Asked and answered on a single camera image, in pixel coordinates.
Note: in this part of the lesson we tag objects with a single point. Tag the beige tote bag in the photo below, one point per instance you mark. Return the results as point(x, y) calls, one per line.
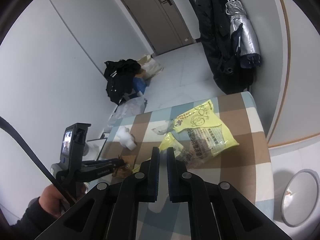
point(149, 66)

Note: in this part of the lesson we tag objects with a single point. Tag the person's left hand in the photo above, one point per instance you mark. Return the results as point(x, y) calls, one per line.
point(52, 201)

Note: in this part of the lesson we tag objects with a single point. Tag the grey round trash bin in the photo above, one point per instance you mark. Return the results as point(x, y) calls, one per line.
point(300, 198)

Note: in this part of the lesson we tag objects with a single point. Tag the fingers of the left gripper side view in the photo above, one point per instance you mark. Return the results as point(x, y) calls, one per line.
point(92, 170)

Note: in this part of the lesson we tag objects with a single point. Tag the clear torn plastic scrap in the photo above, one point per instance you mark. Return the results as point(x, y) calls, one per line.
point(165, 128)

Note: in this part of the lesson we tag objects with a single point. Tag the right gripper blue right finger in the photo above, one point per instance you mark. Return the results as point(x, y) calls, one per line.
point(175, 168)

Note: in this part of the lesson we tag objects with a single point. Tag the checkered tablecloth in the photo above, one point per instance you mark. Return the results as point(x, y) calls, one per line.
point(246, 166)

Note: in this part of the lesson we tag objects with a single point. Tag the large yellow bread wrapper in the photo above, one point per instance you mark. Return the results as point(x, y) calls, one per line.
point(208, 135)

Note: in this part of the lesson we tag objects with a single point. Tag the small yellow torn wrapper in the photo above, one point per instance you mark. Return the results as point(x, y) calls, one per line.
point(180, 152)

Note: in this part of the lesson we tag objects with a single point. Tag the black hanging coat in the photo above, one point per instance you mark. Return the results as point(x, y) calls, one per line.
point(220, 47)

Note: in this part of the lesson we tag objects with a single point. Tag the brown gold snack wrapper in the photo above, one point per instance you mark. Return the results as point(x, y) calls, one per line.
point(127, 168)

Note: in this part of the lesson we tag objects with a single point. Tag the white sliding wardrobe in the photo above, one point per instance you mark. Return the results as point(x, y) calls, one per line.
point(297, 112)

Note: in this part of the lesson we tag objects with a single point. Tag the black sleeved left forearm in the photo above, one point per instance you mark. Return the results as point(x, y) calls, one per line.
point(34, 221)

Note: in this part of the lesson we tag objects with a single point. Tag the white foam packing piece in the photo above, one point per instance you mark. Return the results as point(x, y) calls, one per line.
point(126, 139)

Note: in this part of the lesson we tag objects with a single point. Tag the silver folded umbrella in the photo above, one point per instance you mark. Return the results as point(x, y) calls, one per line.
point(243, 37)

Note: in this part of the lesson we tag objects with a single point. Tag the grey plastic mailer bag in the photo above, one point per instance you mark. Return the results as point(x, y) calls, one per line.
point(129, 108)

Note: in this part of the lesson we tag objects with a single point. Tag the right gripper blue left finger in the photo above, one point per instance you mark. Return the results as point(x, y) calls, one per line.
point(153, 175)

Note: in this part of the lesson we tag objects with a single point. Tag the black jacket pile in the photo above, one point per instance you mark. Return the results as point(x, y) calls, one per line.
point(119, 76)

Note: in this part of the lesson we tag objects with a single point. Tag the grey brown door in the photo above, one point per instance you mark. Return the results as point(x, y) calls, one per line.
point(161, 23)

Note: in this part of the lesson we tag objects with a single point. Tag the white navy cardboard box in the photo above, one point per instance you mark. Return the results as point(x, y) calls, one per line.
point(92, 149)

